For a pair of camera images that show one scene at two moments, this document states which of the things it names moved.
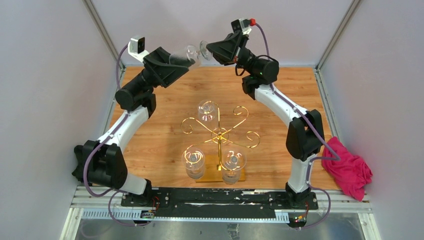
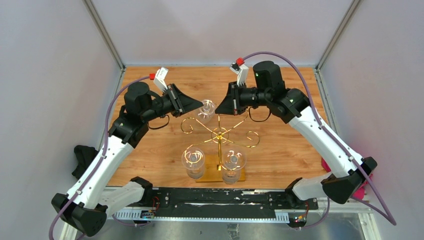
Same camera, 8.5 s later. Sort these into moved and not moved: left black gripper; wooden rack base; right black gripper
Moved: right black gripper; left black gripper
Not moved: wooden rack base
